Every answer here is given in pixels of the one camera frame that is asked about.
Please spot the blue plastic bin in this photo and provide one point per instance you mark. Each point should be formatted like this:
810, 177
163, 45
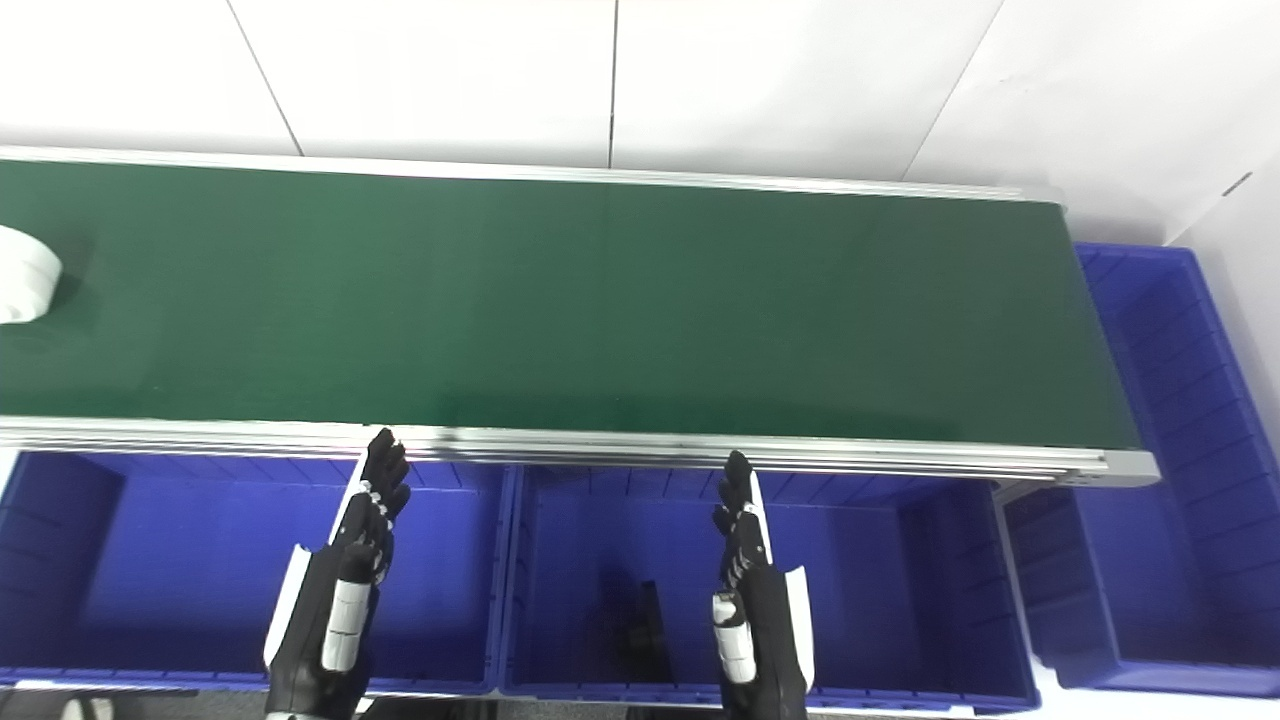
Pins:
200, 560
850, 580
1180, 480

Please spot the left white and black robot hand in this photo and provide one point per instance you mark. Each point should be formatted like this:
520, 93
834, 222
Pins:
330, 600

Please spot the white cylindrical plastic part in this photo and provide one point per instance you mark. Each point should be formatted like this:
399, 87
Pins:
22, 275

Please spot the green conveyor belt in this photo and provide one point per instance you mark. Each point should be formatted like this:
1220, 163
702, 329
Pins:
600, 444
600, 300

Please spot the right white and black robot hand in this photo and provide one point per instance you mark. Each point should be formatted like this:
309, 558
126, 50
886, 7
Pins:
765, 620

